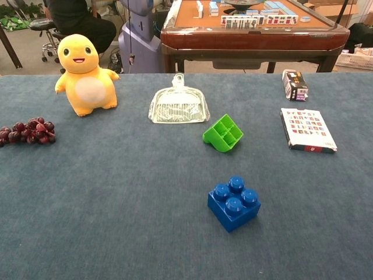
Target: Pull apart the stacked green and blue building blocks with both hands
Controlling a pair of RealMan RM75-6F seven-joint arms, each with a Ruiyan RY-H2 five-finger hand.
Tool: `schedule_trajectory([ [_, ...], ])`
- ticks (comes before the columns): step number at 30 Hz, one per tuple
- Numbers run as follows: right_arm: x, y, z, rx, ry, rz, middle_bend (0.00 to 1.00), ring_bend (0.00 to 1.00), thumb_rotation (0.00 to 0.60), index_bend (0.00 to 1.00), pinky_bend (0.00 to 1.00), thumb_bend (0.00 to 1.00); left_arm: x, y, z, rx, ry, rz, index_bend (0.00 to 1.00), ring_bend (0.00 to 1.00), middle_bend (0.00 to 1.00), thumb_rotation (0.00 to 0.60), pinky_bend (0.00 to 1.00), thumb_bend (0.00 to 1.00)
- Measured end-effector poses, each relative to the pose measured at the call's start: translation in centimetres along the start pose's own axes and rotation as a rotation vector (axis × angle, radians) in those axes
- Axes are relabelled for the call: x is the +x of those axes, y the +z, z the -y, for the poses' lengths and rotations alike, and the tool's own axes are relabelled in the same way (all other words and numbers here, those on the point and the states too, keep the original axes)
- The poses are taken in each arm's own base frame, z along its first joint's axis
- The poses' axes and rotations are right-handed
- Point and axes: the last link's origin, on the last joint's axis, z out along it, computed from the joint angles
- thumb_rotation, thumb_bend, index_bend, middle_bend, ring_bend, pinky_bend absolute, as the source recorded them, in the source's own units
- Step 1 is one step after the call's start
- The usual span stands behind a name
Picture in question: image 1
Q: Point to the green building block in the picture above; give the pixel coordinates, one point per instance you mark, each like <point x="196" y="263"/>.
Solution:
<point x="224" y="137"/>

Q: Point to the blue building block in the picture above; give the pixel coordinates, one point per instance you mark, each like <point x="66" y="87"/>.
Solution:
<point x="233" y="213"/>

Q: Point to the plastic-wrapped clear dustpan set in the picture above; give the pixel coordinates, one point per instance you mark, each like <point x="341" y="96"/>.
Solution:
<point x="177" y="108"/>

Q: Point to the blue table cloth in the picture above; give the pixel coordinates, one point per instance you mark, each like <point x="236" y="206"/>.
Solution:
<point x="116" y="189"/>

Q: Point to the yellow plush duck toy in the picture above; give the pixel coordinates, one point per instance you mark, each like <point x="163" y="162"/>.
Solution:
<point x="84" y="87"/>

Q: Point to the brown mahjong table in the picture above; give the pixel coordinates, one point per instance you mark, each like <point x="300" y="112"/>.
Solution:
<point x="256" y="41"/>

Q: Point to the white picture card box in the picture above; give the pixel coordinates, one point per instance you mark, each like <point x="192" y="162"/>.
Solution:
<point x="307" y="128"/>

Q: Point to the small black drink carton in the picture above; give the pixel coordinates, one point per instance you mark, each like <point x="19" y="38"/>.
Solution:
<point x="295" y="86"/>

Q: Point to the bamboo-face mahjong tile row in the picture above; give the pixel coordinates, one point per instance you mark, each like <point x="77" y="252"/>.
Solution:
<point x="242" y="21"/>

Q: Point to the white mahjong tile stack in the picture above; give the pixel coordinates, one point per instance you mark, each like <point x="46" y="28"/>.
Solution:
<point x="200" y="8"/>

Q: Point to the blue-backed mahjong tile stack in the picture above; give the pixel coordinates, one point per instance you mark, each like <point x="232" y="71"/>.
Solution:
<point x="214" y="8"/>

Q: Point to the dark round dice bowl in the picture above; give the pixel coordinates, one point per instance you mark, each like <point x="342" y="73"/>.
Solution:
<point x="243" y="7"/>

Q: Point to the red-face mahjong tile row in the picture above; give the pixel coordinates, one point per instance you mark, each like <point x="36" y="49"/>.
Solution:
<point x="282" y="20"/>

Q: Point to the dark red grape bunch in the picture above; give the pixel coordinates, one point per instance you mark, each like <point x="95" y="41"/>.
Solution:
<point x="32" y="132"/>

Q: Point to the seated person in black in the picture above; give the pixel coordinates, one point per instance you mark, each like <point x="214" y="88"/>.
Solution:
<point x="78" y="20"/>

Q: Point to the blue-backed mahjong tile row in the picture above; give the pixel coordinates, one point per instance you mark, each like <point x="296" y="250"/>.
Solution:
<point x="278" y="7"/>

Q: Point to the single blue-backed mahjong tile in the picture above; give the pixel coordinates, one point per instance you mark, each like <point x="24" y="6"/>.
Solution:
<point x="305" y="19"/>

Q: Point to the chrome wheeled stool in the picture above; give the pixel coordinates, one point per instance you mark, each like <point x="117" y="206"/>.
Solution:
<point x="43" y="24"/>

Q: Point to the white plastic basket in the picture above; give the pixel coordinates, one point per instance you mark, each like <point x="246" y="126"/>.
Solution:
<point x="354" y="62"/>

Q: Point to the dark wooden table leg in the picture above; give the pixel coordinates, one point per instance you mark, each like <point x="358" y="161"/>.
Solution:
<point x="11" y="49"/>

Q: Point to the black bag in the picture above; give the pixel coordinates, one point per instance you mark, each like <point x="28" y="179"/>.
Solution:
<point x="361" y="38"/>

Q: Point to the blue-grey machine pedestal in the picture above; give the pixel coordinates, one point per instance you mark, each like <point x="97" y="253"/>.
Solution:
<point x="140" y="43"/>

